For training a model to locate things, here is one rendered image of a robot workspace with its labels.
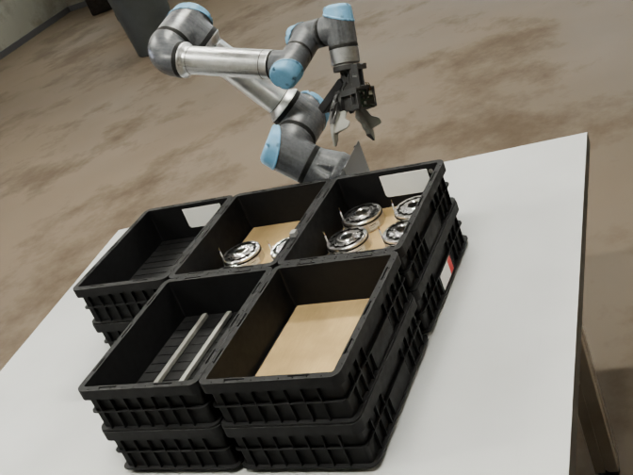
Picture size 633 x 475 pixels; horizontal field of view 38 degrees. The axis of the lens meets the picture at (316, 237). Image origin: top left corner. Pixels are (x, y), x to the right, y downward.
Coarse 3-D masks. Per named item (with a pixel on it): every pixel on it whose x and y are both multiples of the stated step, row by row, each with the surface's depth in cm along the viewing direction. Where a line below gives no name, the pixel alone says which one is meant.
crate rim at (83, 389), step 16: (224, 272) 211; (240, 272) 208; (256, 272) 206; (160, 288) 215; (256, 288) 198; (224, 336) 186; (112, 352) 197; (96, 368) 194; (144, 384) 181; (160, 384) 179; (176, 384) 177; (192, 384) 175
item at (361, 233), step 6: (348, 228) 224; (354, 228) 222; (360, 228) 221; (336, 234) 223; (360, 234) 219; (366, 234) 218; (330, 240) 221; (354, 240) 217; (360, 240) 216; (330, 246) 219; (336, 246) 218; (342, 246) 217; (348, 246) 215; (354, 246) 215
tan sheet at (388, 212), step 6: (384, 210) 232; (390, 210) 231; (384, 216) 230; (390, 216) 229; (384, 222) 227; (390, 222) 226; (378, 228) 225; (384, 228) 224; (372, 234) 224; (378, 234) 223; (372, 240) 221; (378, 240) 220; (372, 246) 218; (378, 246) 217; (384, 246) 216
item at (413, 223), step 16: (432, 160) 223; (352, 176) 232; (432, 176) 216; (432, 192) 212; (416, 208) 204; (304, 224) 218; (416, 224) 201; (400, 240) 194; (320, 256) 201; (336, 256) 198; (400, 256) 193
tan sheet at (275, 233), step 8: (272, 224) 249; (280, 224) 247; (288, 224) 245; (296, 224) 244; (256, 232) 248; (264, 232) 247; (272, 232) 245; (280, 232) 243; (288, 232) 241; (248, 240) 246; (256, 240) 244; (264, 240) 242; (272, 240) 240; (280, 240) 239; (264, 248) 238
